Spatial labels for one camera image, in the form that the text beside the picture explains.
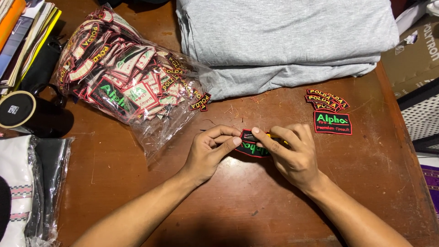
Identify person's left hand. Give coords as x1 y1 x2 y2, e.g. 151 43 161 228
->
181 125 243 187

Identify person's right hand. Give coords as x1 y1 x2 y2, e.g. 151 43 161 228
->
251 124 324 195

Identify yellow handled thread snips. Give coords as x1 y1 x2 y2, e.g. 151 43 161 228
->
243 133 289 145

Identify black embroidered patch green lettering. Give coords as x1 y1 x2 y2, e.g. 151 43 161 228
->
235 129 275 158

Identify black rectangular patch red border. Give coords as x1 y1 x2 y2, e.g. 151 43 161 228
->
313 110 353 136

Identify curved black patch yellow lettering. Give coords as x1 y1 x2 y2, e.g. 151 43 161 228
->
189 92 212 112

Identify pile of curved black patches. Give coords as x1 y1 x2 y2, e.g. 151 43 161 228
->
305 89 351 113

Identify stack of grey folded fabric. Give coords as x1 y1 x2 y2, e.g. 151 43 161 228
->
176 0 400 101

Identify clear bag of embroidered patches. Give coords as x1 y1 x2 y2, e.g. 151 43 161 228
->
54 3 213 165

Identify black and white mesh basket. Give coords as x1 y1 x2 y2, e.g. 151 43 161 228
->
397 78 439 155

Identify purple patterned cloth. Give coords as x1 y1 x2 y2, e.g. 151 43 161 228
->
420 164 439 220

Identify black garment in plastic wrap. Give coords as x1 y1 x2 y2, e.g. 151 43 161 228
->
25 137 75 242

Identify brown cardboard box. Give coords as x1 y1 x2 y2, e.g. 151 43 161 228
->
381 14 439 100

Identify black mug with cream rim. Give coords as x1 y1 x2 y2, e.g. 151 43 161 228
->
0 83 75 138

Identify black pouch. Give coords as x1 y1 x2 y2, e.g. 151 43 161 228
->
19 34 67 93

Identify white garment in plastic wrap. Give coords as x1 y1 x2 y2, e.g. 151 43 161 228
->
0 134 38 247

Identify stack of books and folders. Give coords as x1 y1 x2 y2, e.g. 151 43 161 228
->
0 0 62 97

